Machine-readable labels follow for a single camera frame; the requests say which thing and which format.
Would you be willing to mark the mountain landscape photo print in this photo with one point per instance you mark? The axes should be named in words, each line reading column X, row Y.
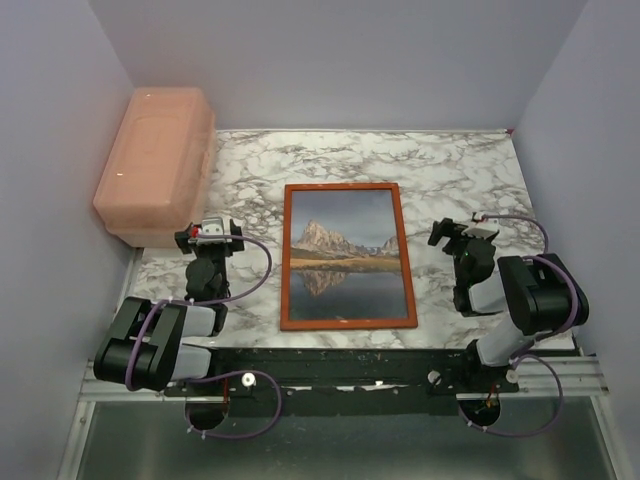
column 345, row 255

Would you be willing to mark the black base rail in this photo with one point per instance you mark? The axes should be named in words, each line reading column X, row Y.
column 343, row 382

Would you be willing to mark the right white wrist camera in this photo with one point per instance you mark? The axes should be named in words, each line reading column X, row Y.
column 481, row 225

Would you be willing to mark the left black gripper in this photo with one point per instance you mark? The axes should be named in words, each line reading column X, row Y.
column 183, row 239

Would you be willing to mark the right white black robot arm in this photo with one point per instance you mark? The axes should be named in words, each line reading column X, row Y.
column 538, row 293

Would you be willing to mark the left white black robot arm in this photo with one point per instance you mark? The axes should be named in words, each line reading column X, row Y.
column 144, row 348

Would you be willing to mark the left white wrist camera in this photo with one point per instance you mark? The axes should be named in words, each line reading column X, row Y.
column 208, row 231

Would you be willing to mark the pink translucent plastic box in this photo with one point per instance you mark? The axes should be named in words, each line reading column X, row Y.
column 159, row 168

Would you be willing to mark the aluminium extrusion rail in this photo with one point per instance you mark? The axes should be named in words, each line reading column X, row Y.
column 548, row 429

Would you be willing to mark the orange wooden picture frame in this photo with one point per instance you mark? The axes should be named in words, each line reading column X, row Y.
column 287, row 260

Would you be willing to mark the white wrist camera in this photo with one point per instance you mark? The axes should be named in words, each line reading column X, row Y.
column 208, row 231
column 481, row 225

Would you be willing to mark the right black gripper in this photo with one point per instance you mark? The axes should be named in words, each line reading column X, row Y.
column 450, row 229

